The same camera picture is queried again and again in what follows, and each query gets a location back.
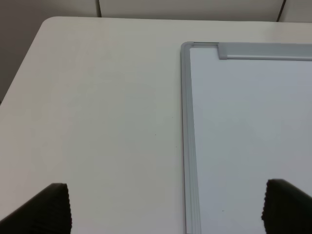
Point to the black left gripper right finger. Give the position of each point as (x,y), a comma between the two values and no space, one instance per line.
(287,209)

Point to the grey marker tray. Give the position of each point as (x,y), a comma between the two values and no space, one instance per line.
(264,51)

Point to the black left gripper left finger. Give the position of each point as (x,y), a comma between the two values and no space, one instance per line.
(48,212)

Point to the white whiteboard with grey frame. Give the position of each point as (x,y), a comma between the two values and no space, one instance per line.
(244,122)

